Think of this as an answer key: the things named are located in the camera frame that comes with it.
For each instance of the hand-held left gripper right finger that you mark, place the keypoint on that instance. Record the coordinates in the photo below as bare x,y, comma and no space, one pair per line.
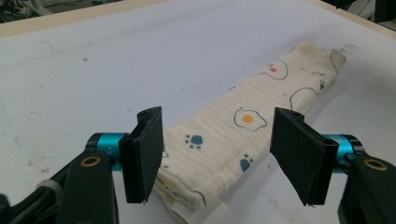
299,155

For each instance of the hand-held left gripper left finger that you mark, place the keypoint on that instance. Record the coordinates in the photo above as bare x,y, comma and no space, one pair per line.
143,155

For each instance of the cream gauze cloth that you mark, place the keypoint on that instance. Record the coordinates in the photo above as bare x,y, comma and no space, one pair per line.
218,146

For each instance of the white foam mat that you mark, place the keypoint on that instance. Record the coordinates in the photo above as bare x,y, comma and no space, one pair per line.
93,77

